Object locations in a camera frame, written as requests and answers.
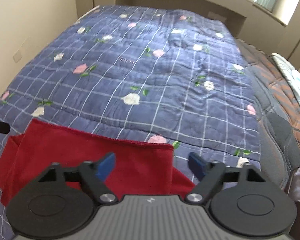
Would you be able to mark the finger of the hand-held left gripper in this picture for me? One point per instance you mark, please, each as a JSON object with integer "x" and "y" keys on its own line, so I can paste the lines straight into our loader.
{"x": 0, "y": 127}

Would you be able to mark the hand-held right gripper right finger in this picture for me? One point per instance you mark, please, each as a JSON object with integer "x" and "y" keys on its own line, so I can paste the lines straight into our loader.
{"x": 198, "y": 166}

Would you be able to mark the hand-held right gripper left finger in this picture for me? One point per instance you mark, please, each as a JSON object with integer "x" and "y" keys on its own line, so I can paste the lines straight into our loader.
{"x": 105, "y": 166}

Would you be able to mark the red long-sleeve shirt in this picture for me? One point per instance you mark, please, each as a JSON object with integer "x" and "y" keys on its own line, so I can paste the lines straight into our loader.
{"x": 140, "y": 160}

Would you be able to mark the quilted grey brown mattress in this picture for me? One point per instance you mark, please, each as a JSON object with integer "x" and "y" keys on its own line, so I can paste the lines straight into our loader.
{"x": 272, "y": 130}

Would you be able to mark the blue checked floral blanket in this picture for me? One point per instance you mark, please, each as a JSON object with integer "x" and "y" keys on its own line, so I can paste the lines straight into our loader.
{"x": 140, "y": 67}

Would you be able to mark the light floral pillow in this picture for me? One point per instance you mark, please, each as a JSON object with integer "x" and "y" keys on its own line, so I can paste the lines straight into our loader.
{"x": 295, "y": 80}

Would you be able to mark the beige wall socket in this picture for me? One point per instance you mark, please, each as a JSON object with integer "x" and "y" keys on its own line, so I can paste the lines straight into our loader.
{"x": 17, "y": 55}

